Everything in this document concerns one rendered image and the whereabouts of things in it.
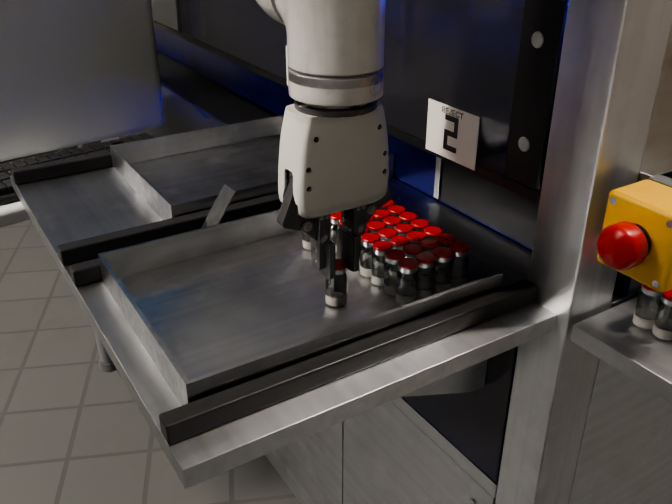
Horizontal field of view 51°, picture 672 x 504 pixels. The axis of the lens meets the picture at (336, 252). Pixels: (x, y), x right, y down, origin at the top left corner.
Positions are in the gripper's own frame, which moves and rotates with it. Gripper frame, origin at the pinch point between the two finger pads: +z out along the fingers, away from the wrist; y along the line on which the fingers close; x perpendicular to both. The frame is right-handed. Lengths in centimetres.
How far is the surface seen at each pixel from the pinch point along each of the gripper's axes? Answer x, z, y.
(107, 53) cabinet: -88, -3, -3
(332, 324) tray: 3.4, 5.9, 2.5
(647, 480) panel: 15, 41, -41
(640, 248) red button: 22.5, -6.1, -15.4
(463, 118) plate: -2.5, -10.2, -17.7
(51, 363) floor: -135, 94, 15
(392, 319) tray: 8.8, 3.4, -0.7
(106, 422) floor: -101, 94, 9
